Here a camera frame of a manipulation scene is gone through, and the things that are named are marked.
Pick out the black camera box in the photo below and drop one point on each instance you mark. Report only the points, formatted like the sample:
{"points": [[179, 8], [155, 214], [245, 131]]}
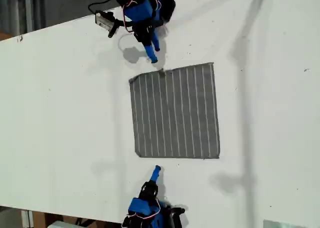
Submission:
{"points": [[103, 19], [176, 215]]}

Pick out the grey striped square towel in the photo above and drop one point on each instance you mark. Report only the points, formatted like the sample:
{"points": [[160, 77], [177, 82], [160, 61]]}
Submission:
{"points": [[175, 113]]}

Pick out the white table leg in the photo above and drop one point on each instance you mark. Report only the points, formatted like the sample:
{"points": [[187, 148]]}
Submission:
{"points": [[27, 219]]}

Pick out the grey metal pole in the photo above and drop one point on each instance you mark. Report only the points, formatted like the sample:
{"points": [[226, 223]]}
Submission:
{"points": [[28, 10]]}

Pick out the white box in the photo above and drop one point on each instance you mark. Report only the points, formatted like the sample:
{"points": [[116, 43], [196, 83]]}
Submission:
{"points": [[62, 224]]}

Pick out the black camera stalk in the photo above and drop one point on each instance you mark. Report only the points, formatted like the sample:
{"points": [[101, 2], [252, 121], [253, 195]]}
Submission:
{"points": [[125, 24]]}

